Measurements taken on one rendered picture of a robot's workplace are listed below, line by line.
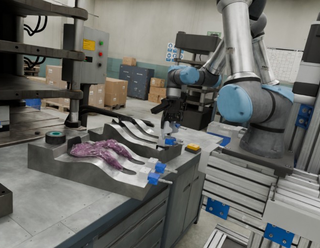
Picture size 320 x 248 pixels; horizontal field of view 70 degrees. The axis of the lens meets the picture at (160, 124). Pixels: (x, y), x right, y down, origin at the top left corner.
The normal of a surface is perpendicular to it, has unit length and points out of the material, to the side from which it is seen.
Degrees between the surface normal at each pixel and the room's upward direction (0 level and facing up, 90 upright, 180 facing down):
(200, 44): 90
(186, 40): 90
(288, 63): 90
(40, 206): 0
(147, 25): 90
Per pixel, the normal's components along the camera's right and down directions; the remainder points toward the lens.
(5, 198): 0.84, 0.25
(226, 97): -0.88, 0.11
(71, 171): -0.26, 0.20
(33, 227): 0.14, -0.96
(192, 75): 0.45, 0.09
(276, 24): -0.46, 0.15
